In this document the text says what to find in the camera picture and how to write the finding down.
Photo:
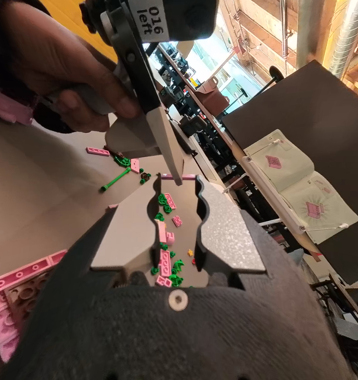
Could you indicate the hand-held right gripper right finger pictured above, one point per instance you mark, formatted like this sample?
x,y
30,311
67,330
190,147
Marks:
x,y
232,237

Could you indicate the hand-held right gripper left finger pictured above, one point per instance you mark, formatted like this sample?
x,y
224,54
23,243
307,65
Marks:
x,y
122,237

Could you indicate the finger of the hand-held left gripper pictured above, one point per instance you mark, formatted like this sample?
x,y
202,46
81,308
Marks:
x,y
128,136
167,142

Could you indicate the pink long thin plate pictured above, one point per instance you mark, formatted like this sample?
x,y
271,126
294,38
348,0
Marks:
x,y
189,177

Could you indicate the white book stand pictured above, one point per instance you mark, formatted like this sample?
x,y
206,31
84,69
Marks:
x,y
271,193

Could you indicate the brick instruction booklet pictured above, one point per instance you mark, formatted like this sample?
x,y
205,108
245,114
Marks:
x,y
285,178

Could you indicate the pink and brown branch assembly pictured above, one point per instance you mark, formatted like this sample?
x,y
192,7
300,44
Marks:
x,y
7,107

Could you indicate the pink and brown brick assembly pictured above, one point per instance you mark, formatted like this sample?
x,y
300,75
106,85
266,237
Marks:
x,y
7,326

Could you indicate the person's left hand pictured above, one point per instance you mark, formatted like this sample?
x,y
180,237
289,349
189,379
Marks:
x,y
48,53

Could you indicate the scattered green plant pieces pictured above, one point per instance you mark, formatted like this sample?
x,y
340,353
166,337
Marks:
x,y
124,161

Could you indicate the black charger dock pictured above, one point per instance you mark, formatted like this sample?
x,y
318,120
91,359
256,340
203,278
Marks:
x,y
174,96
193,124

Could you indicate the scattered pink bricks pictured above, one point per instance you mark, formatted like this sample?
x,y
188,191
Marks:
x,y
97,150

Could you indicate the dark brown small round piece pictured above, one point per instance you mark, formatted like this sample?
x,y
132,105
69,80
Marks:
x,y
145,175

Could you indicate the green rod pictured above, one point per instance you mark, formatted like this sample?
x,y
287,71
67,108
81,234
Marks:
x,y
116,179

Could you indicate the brown paper bag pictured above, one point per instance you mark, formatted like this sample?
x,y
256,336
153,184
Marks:
x,y
211,101

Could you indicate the silver ventilation duct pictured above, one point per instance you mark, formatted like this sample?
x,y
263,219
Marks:
x,y
348,35

